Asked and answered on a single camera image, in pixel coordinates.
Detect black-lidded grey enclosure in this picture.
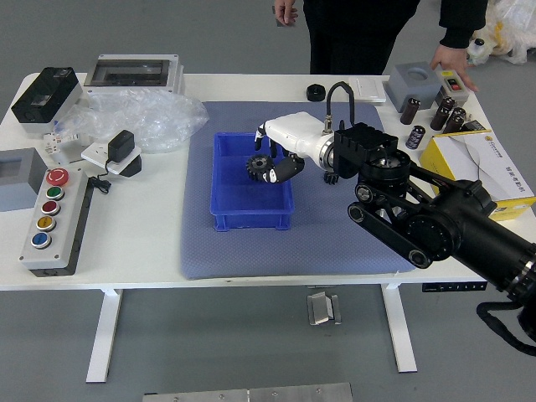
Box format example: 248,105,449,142
10,66,84,136

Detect black power adapter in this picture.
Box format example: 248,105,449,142
107,129,136,162

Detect silver metal bracket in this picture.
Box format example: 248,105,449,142
307,291,344,327

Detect white plastic connector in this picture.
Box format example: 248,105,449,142
43,130,85,154

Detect grey box with round hole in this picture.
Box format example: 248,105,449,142
384,61,444,113

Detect black cylindrical capacitor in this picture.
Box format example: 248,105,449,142
405,124,426,151

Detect big black gear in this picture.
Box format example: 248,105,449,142
245,153,273,182

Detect person's right hand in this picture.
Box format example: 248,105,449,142
274,0,300,25

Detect black adapter cord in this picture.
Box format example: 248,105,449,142
86,158,114,196

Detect white wall switch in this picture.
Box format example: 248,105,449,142
348,77,387,103

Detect clear plastic bag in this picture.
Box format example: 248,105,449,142
54,87,210,155

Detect grey metal plate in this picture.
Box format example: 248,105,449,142
142,381,353,402

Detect white yellow plastic bags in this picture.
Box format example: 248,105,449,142
472,0,536,64

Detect person's left hand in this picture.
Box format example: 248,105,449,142
430,43,480,93

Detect grey red-black button switch box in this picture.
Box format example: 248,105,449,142
435,69,471,106

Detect person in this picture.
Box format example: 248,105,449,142
301,0,490,75

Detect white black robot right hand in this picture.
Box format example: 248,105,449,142
253,111,332,185

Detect grey clear-lid distribution box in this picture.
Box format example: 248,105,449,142
83,53,186,95

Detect white power socket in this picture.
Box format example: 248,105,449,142
80,142,143,179

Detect black table control panel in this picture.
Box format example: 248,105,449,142
421,281,489,293

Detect white bottle black cap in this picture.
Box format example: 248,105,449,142
466,37,493,66

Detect white table leg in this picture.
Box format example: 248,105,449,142
379,283,419,374
85,288,123,384

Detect five-button control station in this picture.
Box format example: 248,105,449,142
18,167,94,278

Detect blue-grey padded mat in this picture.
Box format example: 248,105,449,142
179,100,420,281

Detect grey box with window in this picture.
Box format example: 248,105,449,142
0,147,48,214

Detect brown cylindrical capacitor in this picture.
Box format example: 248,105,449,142
442,107,468,135
399,96,422,126
430,96,457,131

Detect yellow white cardboard box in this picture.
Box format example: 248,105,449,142
419,129,536,222

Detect blue plastic box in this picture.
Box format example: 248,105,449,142
209,131,295,233

